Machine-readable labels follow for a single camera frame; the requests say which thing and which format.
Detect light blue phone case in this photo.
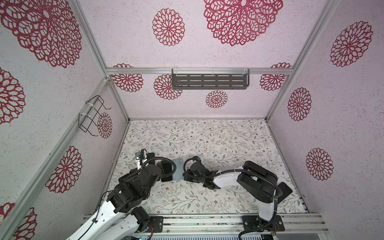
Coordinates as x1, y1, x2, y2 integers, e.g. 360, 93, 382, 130
172, 158, 184, 181

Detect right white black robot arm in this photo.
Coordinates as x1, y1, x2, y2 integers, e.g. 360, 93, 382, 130
183, 157, 283, 222

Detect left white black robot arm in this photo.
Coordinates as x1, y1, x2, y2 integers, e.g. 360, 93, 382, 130
68, 157, 177, 240

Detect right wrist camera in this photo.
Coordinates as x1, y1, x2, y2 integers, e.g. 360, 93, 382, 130
192, 156, 201, 162

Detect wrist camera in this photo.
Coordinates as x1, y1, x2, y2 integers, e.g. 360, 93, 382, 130
192, 156, 201, 162
136, 149, 147, 170

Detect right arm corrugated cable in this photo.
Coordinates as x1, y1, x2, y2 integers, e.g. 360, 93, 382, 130
182, 156, 284, 240

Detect black phone near left wall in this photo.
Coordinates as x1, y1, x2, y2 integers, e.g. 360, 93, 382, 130
147, 153, 155, 165

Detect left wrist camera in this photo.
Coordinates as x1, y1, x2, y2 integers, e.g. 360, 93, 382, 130
136, 149, 147, 170

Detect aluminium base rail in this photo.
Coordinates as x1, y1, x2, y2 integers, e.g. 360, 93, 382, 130
82, 212, 330, 236

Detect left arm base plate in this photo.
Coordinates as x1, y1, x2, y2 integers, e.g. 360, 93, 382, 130
142, 216, 164, 233

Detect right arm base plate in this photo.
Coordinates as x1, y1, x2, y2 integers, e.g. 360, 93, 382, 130
242, 215, 285, 232

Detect dark grey wall shelf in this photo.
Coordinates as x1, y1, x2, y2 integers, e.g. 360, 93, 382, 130
171, 69, 250, 90

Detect black wire wall rack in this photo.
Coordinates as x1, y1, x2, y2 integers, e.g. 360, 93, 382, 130
78, 95, 113, 139

